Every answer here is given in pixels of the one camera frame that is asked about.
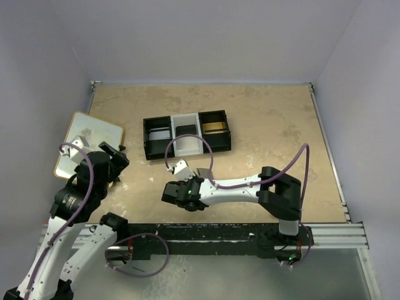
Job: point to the three-compartment card tray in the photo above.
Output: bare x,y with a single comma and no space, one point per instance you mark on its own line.
187,134

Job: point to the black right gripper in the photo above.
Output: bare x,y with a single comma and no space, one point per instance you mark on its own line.
184,182

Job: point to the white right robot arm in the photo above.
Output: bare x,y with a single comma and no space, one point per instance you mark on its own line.
278,193

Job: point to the aluminium frame rail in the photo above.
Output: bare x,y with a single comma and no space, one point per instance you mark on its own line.
325,236

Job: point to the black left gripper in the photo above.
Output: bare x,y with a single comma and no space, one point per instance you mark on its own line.
118,162

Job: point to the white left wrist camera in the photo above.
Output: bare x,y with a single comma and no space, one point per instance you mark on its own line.
75,149

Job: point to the wood-framed whiteboard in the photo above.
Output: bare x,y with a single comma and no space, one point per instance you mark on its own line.
87,133

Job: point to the black card in tray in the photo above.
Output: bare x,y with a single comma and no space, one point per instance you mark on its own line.
186,129

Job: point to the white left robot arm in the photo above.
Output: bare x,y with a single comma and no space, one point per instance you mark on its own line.
55,271

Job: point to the silver card in tray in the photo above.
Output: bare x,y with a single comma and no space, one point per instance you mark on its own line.
159,134

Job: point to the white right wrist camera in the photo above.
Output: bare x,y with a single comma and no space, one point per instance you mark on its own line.
182,171

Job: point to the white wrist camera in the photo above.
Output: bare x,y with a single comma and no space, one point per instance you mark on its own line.
75,149
182,171

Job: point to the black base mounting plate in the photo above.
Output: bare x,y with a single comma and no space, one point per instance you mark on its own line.
262,240

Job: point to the gold card in tray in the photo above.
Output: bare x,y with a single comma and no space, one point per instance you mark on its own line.
214,128

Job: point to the grey card holder wallet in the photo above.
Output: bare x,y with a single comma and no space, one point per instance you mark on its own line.
204,172

